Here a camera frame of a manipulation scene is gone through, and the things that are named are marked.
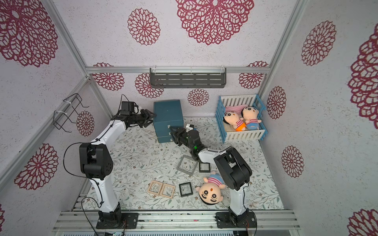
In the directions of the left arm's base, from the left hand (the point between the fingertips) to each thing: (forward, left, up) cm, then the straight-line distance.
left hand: (155, 116), depth 93 cm
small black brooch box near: (-39, -19, -19) cm, 48 cm away
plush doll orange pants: (+6, -52, -8) cm, 53 cm away
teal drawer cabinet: (+3, -8, +1) cm, 8 cm away
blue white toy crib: (-1, -48, -14) cm, 50 cm away
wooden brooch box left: (-38, -1, -20) cm, 43 cm away
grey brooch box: (-23, -20, -21) cm, 37 cm away
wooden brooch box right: (-40, -9, -19) cm, 45 cm away
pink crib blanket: (+19, -59, -10) cm, 62 cm away
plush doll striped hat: (-43, -32, -11) cm, 55 cm away
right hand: (-9, -11, -1) cm, 14 cm away
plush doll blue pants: (+8, -64, -6) cm, 64 cm away
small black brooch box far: (-25, -31, -20) cm, 44 cm away
